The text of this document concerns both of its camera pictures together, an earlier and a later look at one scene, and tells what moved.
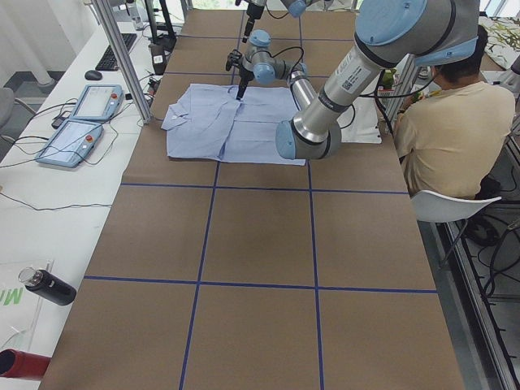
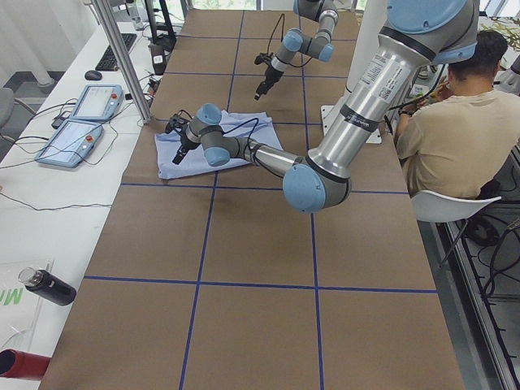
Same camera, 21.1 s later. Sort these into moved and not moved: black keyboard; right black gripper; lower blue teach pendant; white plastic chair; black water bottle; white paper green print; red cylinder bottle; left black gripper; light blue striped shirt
Moved: light blue striped shirt; left black gripper; right black gripper
Not moved: white plastic chair; black water bottle; lower blue teach pendant; white paper green print; red cylinder bottle; black keyboard
